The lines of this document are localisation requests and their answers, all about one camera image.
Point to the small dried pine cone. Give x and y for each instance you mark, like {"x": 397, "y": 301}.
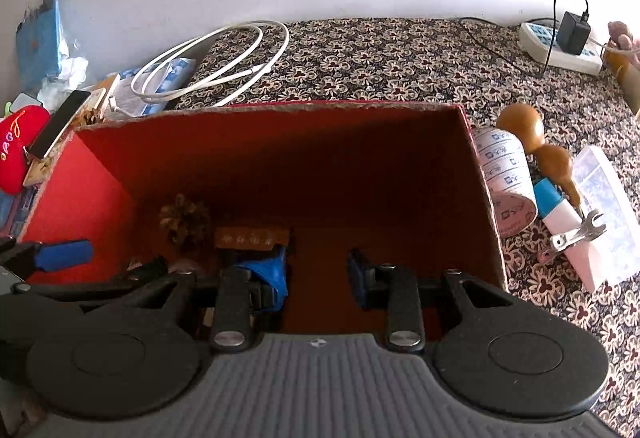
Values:
{"x": 94, "y": 115}

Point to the white crumpled tissue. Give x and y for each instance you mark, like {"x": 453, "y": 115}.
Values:
{"x": 65, "y": 73}

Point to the black charger adapter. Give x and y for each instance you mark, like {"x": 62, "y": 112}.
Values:
{"x": 572, "y": 33}

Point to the brown gourd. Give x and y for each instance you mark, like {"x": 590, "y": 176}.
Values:
{"x": 520, "y": 125}

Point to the metal wrench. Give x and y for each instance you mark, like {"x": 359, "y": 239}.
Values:
{"x": 575, "y": 235}

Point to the blue and white tube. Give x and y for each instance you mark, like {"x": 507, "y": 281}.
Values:
{"x": 550, "y": 203}

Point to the red heart plush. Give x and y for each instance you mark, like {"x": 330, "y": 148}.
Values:
{"x": 20, "y": 148}

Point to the red cardboard box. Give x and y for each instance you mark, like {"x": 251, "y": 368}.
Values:
{"x": 300, "y": 158}

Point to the floral patterned tablecloth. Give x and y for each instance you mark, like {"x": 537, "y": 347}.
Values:
{"x": 400, "y": 63}

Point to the printed tape roll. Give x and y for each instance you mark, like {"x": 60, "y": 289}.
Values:
{"x": 505, "y": 178}

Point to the wooden box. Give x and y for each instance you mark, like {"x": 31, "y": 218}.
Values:
{"x": 630, "y": 78}

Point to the blue printed packet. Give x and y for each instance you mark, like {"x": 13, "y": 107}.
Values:
{"x": 175, "y": 70}

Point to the black smartphone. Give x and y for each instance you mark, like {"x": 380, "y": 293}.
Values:
{"x": 60, "y": 123}

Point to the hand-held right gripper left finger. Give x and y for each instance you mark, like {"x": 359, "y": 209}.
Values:
{"x": 270, "y": 273}

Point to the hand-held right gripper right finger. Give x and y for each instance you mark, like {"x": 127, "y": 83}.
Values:
{"x": 357, "y": 278}

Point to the clear plastic box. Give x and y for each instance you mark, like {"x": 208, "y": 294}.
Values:
{"x": 610, "y": 198}

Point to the brown pine cone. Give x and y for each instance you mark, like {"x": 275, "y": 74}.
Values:
{"x": 185, "y": 218}

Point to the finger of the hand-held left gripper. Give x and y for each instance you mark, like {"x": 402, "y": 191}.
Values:
{"x": 65, "y": 254}
{"x": 100, "y": 282}

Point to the illustrated book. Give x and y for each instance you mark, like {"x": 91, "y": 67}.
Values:
{"x": 100, "y": 98}

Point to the white power strip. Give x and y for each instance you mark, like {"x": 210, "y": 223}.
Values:
{"x": 535, "y": 40}

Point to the teddy bear toy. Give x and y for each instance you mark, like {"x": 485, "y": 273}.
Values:
{"x": 620, "y": 35}

